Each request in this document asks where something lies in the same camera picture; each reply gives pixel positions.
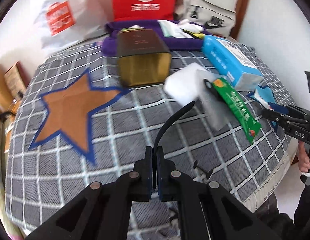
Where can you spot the yellow zip pouch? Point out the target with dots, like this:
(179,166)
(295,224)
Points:
(196,35)

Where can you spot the person's legs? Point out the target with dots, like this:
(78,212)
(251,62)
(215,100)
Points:
(290,220)

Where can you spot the blue tissue pack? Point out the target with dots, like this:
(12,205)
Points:
(227,57)

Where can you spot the wooden bedside table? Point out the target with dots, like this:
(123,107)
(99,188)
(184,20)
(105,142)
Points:
(13,76)

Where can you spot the white sponge block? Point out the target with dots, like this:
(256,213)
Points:
(185,85)

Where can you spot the dark green tin box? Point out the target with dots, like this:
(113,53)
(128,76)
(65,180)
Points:
(142,65)

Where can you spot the green tissue packet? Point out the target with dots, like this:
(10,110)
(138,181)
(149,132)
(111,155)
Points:
(133,27)

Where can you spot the white plastic shopping bag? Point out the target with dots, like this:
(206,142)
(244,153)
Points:
(82,17)

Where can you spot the brown wooden door frame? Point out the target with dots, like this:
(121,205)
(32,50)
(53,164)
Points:
(242,10)

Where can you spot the person's right hand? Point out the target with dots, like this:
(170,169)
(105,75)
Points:
(305,160)

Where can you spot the grey waist bag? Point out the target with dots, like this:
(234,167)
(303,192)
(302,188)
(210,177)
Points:
(220,15)

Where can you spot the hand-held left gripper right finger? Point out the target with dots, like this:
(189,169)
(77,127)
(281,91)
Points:
(165,180)

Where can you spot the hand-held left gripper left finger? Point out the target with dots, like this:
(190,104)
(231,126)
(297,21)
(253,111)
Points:
(146,177)

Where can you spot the grey plaid star cloth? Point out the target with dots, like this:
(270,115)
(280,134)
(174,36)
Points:
(70,175)

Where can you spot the purple towel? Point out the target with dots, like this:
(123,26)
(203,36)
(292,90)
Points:
(110,47)

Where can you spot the white cotton glove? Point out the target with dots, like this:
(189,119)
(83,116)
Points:
(187,26)

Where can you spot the wooden headboard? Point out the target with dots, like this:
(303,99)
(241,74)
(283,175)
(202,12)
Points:
(0,87)

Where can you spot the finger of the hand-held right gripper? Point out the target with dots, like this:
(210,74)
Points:
(277,107)
(276,117)

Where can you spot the red paper bag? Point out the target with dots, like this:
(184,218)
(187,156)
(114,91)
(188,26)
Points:
(125,2)

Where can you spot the green foil packet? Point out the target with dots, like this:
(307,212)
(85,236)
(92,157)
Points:
(235,107)

